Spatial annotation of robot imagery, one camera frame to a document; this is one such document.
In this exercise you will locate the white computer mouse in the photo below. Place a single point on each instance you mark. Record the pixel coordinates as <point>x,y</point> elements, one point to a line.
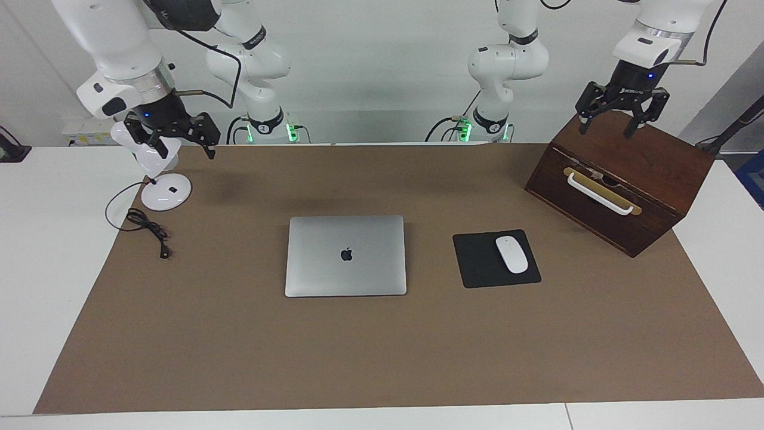
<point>512,254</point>

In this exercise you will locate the black stand pole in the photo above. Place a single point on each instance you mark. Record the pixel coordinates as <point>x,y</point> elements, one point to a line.
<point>734,126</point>

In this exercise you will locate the blue crate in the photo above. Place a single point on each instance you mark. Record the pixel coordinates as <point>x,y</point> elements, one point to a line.
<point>753,179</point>

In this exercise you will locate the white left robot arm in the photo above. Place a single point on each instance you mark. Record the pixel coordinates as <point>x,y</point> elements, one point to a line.
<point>507,60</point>

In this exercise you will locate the white desk lamp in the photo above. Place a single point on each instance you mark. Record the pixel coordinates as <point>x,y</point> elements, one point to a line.
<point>167,192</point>

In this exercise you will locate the brown paper table mat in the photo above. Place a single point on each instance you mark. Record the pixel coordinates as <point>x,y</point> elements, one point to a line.
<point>358,358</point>

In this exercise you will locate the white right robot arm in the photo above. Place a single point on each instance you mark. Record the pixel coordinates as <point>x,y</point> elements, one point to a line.
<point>113,42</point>

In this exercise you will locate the white wall power strip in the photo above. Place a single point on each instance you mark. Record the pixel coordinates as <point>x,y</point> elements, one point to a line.
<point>89,131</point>

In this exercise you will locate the black clamp mount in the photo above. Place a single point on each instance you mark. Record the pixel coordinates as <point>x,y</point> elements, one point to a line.
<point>12,150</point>

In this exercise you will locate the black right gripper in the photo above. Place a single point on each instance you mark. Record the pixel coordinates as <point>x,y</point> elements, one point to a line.
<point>164,113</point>

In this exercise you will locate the black mouse pad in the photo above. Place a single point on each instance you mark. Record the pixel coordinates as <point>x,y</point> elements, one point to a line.
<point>477,263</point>

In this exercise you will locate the dark brown wooden box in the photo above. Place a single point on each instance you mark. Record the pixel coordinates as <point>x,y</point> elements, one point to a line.
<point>656,161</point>

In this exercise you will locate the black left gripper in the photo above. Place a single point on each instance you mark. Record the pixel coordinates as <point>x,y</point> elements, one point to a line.
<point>630,83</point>

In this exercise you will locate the grey aluminium laptop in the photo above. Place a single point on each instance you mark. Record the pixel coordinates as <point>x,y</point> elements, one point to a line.
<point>346,280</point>

